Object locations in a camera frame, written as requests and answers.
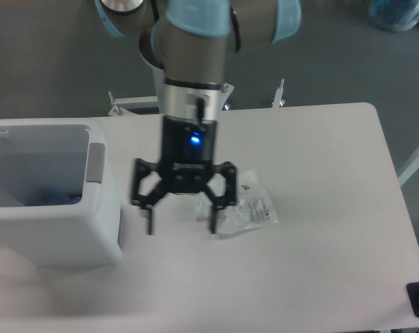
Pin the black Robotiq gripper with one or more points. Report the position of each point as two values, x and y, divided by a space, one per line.
186 166

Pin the trash inside can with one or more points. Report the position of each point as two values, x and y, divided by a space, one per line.
50 197

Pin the white pedestal base frame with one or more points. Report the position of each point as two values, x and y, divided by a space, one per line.
181 103

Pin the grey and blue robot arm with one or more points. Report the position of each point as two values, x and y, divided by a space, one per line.
189 41

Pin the blue plastic bag on floor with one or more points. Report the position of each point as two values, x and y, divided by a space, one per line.
394 16

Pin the white plastic trash can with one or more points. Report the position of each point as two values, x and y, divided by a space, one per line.
70 155

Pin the crumpled clear plastic bag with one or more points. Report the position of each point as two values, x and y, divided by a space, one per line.
253 208

